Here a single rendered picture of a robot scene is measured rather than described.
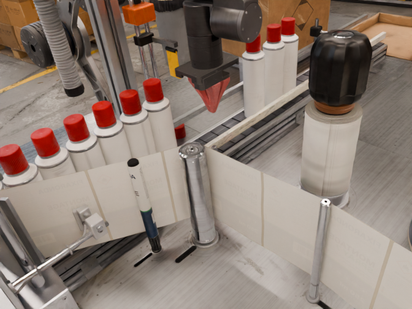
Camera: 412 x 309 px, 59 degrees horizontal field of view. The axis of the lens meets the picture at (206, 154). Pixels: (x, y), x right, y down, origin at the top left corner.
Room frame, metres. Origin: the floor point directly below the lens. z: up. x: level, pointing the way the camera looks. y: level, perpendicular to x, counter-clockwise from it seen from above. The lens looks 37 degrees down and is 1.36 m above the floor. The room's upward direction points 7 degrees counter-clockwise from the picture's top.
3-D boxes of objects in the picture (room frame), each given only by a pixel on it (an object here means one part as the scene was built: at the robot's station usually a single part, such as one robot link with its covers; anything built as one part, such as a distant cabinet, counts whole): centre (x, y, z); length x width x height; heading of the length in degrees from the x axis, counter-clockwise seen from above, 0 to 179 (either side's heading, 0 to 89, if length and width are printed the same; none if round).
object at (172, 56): (0.66, 0.04, 1.09); 0.03 x 0.01 x 0.06; 40
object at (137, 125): (0.58, 0.12, 0.98); 0.05 x 0.05 x 0.20
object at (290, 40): (0.87, -0.23, 0.98); 0.05 x 0.05 x 0.20
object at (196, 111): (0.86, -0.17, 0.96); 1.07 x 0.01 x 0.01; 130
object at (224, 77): (0.60, -0.01, 1.05); 0.07 x 0.07 x 0.09; 40
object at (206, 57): (0.61, -0.02, 1.13); 0.10 x 0.07 x 0.07; 130
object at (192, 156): (0.41, 0.02, 0.97); 0.05 x 0.05 x 0.19
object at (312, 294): (0.28, -0.12, 0.97); 0.02 x 0.02 x 0.19
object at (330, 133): (0.48, -0.20, 1.03); 0.09 x 0.09 x 0.30
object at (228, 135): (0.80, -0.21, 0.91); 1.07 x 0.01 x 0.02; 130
